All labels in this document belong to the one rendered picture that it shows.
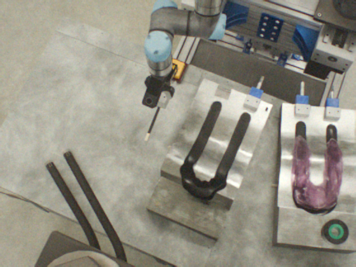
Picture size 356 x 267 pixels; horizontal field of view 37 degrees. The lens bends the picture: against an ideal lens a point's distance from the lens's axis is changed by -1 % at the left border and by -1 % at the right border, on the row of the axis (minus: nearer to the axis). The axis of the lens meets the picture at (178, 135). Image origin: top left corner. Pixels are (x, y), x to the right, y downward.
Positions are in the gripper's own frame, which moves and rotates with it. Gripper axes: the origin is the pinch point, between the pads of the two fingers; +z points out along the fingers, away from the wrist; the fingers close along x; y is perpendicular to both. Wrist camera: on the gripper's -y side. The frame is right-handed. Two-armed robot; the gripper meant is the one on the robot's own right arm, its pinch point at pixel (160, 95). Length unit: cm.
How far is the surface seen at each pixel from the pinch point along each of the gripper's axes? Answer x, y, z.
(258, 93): -30.1, 15.7, 4.6
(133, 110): 9.9, -3.9, 15.0
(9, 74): 101, 12, 95
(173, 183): -15.1, -24.4, 8.4
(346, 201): -71, -8, 8
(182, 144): -13.0, -11.9, 4.0
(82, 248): -22, -57, -106
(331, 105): -55, 23, 8
